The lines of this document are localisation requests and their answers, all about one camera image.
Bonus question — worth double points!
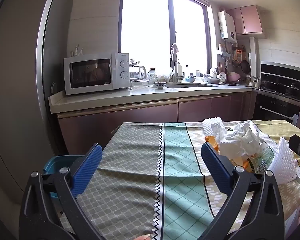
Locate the steel kitchen faucet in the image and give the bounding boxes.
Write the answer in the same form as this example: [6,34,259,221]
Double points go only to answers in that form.
[170,43,184,83]

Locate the steel kitchen sink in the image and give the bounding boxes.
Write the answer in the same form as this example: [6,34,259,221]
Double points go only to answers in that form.
[165,82,217,89]

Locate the steel pot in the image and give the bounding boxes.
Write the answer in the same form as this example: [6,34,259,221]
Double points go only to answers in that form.
[249,76,262,89]

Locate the patterned tablecloth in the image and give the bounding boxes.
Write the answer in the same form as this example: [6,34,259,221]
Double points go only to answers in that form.
[60,119,300,240]

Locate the white water heater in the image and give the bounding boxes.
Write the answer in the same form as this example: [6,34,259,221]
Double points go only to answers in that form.
[218,11,237,43]

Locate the kitchen counter cabinets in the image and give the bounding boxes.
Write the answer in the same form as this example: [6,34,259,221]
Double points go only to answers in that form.
[49,84,256,155]

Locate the clear plastic bottle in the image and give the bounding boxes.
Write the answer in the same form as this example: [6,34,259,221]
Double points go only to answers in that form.
[250,142,276,173]

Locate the black built-in stove oven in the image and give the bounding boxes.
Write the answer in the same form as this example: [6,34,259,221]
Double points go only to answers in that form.
[252,60,300,126]

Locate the white foam fruit net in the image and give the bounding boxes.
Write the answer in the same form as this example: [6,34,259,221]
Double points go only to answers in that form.
[268,137,299,184]
[202,117,227,137]

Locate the steel bowl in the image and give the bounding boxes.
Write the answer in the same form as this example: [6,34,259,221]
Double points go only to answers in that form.
[204,77,222,85]

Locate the wall utensil rack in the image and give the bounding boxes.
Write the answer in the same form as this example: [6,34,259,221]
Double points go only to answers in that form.
[217,42,250,74]

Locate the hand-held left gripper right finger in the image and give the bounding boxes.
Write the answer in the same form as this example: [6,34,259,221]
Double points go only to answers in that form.
[201,142,285,240]

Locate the orange peel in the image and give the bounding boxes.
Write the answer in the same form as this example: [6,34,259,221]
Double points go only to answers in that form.
[205,135,221,154]

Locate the blue plastic bin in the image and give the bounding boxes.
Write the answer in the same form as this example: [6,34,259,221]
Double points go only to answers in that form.
[43,155,85,198]

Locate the pink wall cabinet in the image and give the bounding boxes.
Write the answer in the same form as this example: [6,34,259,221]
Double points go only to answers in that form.
[226,5,263,36]

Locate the glass electric kettle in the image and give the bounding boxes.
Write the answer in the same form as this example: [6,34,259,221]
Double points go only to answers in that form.
[129,59,147,81]

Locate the kitchen window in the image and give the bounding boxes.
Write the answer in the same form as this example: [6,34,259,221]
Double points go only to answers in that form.
[118,0,212,74]

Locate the white tissue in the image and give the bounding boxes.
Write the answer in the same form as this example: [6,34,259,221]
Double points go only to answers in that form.
[215,121,261,159]

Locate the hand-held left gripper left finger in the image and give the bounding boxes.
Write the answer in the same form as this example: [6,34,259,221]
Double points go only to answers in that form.
[19,143,103,240]

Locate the white microwave oven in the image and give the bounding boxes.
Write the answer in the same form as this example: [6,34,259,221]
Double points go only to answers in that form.
[63,52,130,96]

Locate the grey refrigerator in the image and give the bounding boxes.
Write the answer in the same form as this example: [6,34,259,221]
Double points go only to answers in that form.
[0,0,63,205]

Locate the clear glass container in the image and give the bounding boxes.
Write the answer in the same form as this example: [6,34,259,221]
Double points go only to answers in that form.
[131,79,150,89]

